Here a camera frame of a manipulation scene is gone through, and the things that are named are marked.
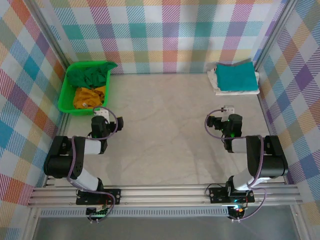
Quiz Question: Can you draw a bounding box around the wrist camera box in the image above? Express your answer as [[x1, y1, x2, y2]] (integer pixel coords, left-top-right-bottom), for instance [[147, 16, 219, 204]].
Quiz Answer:
[[223, 104, 236, 116], [95, 109, 111, 124]]

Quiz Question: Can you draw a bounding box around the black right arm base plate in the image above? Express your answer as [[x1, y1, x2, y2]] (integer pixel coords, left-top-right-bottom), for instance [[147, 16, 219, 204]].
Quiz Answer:
[[208, 186, 256, 204]]

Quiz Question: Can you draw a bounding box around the aluminium side rail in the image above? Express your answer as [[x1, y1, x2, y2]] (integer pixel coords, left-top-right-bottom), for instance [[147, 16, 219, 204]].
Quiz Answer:
[[42, 113, 72, 188], [255, 71, 289, 186]]

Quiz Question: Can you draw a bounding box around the left controller board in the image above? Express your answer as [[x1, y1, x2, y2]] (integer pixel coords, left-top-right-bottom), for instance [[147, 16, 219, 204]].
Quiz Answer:
[[85, 206, 111, 221]]

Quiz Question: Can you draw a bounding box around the aluminium mounting rail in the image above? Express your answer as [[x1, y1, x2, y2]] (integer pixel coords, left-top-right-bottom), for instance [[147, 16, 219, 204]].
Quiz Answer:
[[26, 184, 304, 208]]

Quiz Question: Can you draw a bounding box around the green plastic basket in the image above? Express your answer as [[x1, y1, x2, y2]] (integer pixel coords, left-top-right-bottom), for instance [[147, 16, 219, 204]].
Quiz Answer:
[[57, 60, 113, 117]]

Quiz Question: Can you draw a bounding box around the grey folded t-shirt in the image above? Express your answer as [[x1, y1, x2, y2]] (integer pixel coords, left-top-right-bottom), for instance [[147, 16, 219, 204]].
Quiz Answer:
[[232, 58, 253, 67]]

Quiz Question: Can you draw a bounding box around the controller board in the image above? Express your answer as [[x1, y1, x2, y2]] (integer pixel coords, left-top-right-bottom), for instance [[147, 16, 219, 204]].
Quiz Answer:
[[85, 206, 111, 221], [228, 204, 248, 221]]

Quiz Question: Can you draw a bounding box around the teal folded t-shirt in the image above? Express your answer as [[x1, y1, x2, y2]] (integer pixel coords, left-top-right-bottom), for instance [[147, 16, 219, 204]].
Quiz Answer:
[[215, 61, 259, 92]]

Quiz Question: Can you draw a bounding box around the right controller board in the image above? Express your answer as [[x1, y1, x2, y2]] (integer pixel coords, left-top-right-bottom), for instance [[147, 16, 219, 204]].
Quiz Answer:
[[228, 204, 248, 221]]

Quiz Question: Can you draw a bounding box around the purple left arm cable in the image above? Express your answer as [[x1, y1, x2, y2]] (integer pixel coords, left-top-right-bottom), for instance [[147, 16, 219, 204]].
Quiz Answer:
[[66, 105, 118, 223]]

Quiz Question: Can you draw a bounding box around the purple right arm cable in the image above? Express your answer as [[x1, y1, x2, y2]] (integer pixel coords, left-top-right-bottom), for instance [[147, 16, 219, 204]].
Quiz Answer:
[[204, 108, 267, 222]]

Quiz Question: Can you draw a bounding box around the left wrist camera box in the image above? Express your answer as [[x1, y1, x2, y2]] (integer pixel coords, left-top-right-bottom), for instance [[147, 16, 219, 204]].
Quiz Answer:
[[95, 109, 111, 124]]

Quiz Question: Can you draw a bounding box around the green t-shirt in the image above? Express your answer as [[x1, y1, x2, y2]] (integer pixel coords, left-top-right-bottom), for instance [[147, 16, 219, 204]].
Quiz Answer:
[[66, 61, 119, 89]]

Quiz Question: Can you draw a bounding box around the white folded t-shirt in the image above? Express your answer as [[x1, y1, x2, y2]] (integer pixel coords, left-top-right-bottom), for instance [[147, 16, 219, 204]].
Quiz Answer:
[[206, 63, 261, 97]]

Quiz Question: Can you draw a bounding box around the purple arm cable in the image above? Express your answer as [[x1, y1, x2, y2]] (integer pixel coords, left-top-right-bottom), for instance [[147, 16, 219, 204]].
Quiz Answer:
[[204, 108, 267, 222], [66, 105, 118, 223]]

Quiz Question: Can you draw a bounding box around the slotted grey cable duct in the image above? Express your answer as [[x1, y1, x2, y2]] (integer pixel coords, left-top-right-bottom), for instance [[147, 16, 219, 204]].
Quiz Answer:
[[39, 209, 231, 218]]

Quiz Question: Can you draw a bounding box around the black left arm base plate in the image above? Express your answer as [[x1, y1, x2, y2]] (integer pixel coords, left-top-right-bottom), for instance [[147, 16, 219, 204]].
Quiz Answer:
[[75, 188, 122, 207]]

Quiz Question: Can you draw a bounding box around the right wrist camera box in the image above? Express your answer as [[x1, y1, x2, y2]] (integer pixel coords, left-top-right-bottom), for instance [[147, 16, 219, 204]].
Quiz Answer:
[[223, 104, 236, 116]]

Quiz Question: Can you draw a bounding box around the yellow t-shirt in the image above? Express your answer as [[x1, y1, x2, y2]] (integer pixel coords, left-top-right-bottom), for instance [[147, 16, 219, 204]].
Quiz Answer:
[[72, 85, 106, 110]]

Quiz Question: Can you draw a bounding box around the aluminium frame post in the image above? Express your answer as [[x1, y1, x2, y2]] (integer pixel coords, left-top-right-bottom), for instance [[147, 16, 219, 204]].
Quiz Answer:
[[24, 0, 73, 74], [252, 0, 301, 73]]

